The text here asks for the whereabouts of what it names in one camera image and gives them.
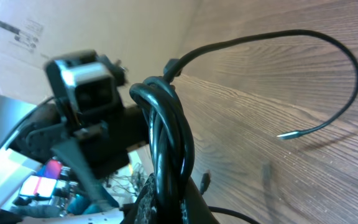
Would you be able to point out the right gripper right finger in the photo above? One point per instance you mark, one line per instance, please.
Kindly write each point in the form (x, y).
(193, 207)

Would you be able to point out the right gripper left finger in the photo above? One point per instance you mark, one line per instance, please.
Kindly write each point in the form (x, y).
(144, 210)

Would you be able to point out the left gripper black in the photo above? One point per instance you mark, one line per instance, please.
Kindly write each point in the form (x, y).
(97, 154)

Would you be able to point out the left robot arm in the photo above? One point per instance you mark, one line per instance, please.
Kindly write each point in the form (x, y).
(18, 173)

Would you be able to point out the cardboard backdrop panel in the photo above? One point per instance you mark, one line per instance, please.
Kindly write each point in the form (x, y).
(143, 35)

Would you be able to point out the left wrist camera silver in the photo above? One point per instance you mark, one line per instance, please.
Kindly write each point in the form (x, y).
(87, 81)

